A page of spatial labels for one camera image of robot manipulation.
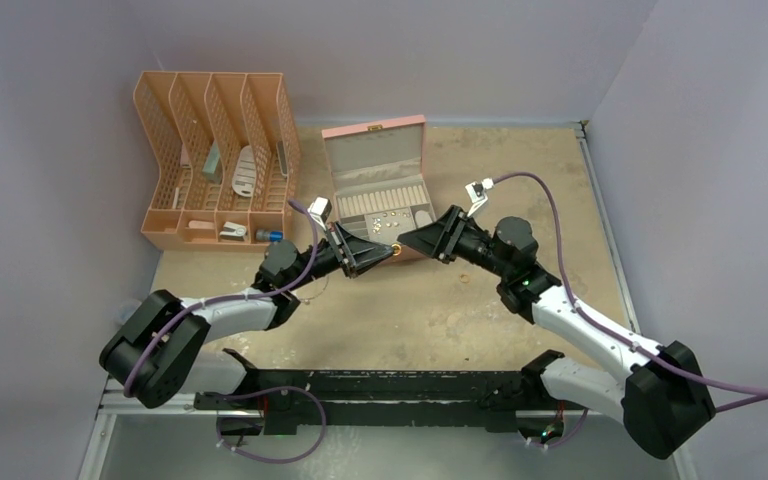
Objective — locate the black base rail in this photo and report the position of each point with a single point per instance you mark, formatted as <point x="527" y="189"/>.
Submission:
<point x="495" y="401"/>

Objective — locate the clear plastic cup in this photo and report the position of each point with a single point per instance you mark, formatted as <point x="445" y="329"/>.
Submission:
<point x="126" y="310"/>

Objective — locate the pink jewelry box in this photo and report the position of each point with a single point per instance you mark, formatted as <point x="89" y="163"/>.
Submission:
<point x="377" y="166"/>

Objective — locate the blue cylinder in organizer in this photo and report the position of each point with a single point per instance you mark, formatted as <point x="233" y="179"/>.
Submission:
<point x="270" y="236"/>

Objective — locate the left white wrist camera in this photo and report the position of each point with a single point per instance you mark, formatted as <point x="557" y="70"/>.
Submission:
<point x="320" y="210"/>

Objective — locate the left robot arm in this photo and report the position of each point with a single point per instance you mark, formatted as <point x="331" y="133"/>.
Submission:
<point x="156" y="350"/>

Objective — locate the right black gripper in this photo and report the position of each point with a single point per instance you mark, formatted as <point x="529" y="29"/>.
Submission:
<point x="438" y="240"/>

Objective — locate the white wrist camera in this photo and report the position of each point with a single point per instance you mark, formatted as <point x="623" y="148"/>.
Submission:
<point x="320" y="210"/>
<point x="478" y="194"/>

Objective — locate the grey metal block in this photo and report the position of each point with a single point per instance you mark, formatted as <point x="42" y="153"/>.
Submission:
<point x="212" y="168"/>

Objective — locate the white oval pad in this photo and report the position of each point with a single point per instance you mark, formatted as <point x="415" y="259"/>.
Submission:
<point x="423" y="218"/>

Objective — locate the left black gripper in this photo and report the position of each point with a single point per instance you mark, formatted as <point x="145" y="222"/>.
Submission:
<point x="356" y="252"/>

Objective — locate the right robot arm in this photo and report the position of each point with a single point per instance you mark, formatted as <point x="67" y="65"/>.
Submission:
<point x="636" y="380"/>

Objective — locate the earrings in box tray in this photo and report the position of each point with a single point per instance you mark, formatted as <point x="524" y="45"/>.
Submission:
<point x="390" y="221"/>

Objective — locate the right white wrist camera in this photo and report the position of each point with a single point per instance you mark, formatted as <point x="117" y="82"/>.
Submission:
<point x="478" y="194"/>

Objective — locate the orange plastic file organizer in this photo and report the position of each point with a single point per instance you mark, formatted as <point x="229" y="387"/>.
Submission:
<point x="228" y="155"/>

